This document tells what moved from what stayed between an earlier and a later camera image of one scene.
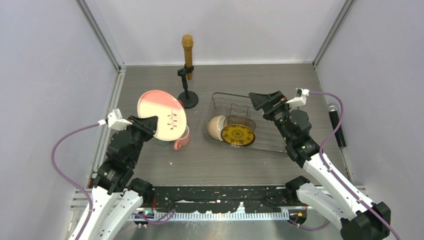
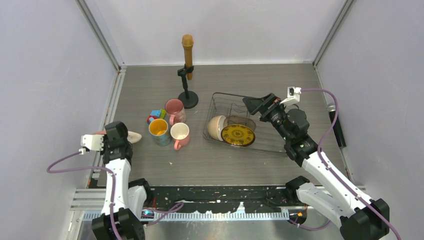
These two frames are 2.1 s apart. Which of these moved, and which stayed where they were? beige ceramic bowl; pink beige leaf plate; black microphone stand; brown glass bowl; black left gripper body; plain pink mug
Moved: black left gripper body; pink beige leaf plate
Stayed: plain pink mug; beige ceramic bowl; brown glass bowl; black microphone stand
